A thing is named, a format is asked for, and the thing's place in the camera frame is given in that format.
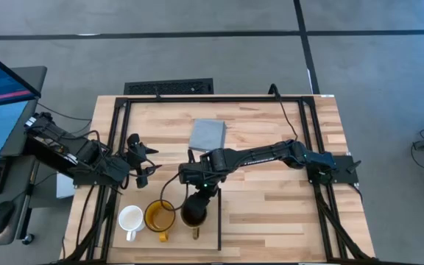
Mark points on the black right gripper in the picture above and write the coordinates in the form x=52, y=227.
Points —
x=197, y=201

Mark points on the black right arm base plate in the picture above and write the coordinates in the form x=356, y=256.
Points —
x=346, y=173

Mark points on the black aluminium table frame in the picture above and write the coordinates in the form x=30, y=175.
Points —
x=215, y=99

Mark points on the wooden shelf board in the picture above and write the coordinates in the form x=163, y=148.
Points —
x=177, y=242

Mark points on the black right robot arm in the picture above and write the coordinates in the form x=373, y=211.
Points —
x=263, y=156

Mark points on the grey folded cloth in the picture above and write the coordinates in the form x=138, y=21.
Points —
x=208, y=134

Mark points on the orange-yellow mug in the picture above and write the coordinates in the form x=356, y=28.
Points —
x=160, y=222

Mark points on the white mug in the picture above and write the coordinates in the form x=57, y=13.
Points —
x=131, y=219

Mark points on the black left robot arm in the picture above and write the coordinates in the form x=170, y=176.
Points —
x=87, y=156

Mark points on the black perforated computer case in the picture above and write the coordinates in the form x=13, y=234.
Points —
x=168, y=87

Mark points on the dark grey desk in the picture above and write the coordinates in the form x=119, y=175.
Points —
x=31, y=77

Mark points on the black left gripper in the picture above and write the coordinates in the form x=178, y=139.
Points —
x=136, y=154

